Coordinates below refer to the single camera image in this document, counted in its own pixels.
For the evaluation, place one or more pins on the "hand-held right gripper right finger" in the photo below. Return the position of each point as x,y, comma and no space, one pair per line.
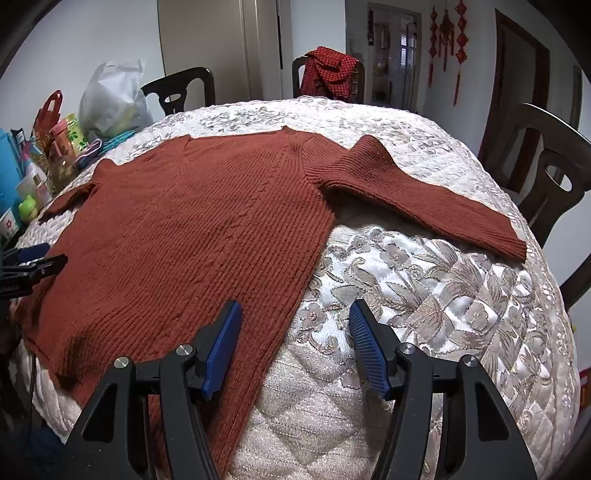
367,350

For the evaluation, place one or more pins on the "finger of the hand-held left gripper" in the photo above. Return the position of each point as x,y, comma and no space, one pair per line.
41,266
32,251

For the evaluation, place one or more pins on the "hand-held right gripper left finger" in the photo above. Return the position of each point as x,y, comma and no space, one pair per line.
224,350

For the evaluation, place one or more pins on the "rust brown knit sweater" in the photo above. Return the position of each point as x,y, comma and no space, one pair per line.
184,230

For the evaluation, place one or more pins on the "green toy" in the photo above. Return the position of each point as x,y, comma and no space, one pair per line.
27,208

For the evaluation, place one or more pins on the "white carton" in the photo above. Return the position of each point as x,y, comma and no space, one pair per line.
34,182

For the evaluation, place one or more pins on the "white quilted floral tablecloth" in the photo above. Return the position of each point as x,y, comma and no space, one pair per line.
415,300

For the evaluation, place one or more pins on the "teal box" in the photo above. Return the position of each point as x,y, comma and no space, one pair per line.
9,170

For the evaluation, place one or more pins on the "pink bottle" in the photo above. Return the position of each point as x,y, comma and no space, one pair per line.
62,147

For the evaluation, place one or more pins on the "purple clip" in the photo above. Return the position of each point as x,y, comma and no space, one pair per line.
87,152

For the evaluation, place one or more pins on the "green patterned packet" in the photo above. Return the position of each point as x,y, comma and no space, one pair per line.
76,134

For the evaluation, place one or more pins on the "red gift bag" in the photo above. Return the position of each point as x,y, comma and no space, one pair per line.
46,120

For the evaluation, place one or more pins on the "white plastic bag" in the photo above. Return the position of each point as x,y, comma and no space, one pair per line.
111,101

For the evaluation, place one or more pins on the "dark wooden chair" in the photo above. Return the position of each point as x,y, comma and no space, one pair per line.
194,83
297,78
531,138

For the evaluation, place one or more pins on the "white door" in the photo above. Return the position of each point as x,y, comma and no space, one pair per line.
207,37

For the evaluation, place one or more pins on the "red checked garment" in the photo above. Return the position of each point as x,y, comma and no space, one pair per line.
328,69

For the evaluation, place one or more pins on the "red knot wall ornament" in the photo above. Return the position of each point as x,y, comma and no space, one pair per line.
433,37
461,46
446,27

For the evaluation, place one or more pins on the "brown wooden door frame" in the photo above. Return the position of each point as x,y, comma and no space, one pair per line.
542,69

